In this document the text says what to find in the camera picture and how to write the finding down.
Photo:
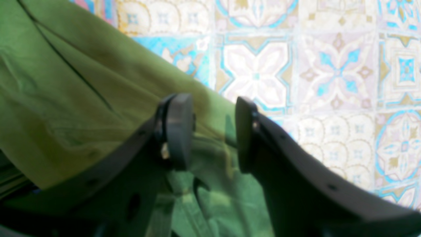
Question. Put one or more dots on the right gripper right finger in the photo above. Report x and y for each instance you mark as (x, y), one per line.
(303, 197)

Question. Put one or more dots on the green t-shirt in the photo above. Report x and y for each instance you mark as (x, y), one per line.
(73, 88)

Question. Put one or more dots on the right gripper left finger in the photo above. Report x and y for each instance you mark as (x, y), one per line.
(116, 196)

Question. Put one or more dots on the patterned tablecloth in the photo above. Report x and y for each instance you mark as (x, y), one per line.
(341, 76)

